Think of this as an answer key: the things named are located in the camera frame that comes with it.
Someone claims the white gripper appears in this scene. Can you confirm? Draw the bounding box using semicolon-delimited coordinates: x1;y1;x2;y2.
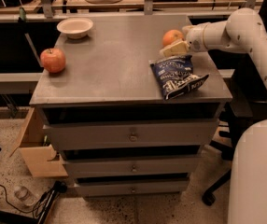
160;23;207;57

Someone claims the orange fruit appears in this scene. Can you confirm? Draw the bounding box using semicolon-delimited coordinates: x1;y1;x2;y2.
162;30;184;47

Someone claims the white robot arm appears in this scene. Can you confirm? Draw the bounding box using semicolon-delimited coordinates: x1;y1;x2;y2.
162;7;267;224

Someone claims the red apple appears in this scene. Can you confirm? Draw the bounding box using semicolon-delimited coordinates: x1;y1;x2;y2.
40;49;66;74

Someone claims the blue chip bag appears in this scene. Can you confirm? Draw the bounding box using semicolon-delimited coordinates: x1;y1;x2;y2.
150;55;209;100

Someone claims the grey drawer cabinet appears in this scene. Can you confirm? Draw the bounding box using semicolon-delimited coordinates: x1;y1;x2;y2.
30;14;232;197

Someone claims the black office chair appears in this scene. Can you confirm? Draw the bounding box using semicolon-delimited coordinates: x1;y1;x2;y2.
202;53;267;207

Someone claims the white paper bowl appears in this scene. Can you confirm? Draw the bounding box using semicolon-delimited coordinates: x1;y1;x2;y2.
57;18;93;39

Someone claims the cardboard box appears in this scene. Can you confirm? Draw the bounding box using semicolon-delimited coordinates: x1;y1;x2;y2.
11;107;68;177

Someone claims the clear plastic bottle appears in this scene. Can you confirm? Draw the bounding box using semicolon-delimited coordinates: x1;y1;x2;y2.
14;186;36;207

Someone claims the black floor cable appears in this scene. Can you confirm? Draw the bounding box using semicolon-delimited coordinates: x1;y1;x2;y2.
0;176;68;219

